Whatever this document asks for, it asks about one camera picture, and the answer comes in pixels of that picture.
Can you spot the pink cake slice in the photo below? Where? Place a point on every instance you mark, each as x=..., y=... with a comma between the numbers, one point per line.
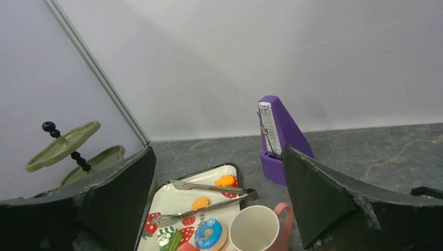
x=187, y=247

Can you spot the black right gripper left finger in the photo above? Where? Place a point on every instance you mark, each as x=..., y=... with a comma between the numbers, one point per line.
x=100, y=212

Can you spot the purple metronome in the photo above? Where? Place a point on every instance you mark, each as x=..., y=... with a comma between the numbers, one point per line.
x=278, y=129

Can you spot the open black case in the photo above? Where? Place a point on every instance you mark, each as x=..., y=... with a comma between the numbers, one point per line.
x=426, y=191

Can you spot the blue frosted donut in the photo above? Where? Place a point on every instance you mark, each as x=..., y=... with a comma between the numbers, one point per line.
x=211, y=235

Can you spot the orange star cookie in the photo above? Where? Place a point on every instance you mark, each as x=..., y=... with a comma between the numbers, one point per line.
x=226, y=181

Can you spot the green white cake slice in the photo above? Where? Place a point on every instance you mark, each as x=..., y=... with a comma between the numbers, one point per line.
x=169, y=238

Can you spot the strawberry print serving tray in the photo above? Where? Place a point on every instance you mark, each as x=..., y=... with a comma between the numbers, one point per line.
x=169, y=200

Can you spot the metal serving tongs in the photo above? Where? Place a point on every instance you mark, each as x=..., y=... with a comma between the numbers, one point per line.
x=241, y=194

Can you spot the round orange biscuit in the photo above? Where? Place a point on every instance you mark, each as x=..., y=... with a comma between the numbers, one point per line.
x=200, y=202

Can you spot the pink ceramic mug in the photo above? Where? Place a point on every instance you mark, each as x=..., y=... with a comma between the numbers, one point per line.
x=262, y=228

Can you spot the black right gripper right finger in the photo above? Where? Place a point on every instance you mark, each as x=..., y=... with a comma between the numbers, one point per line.
x=335, y=211

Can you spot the green tiered dessert stand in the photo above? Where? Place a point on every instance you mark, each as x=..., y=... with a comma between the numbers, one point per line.
x=67, y=145

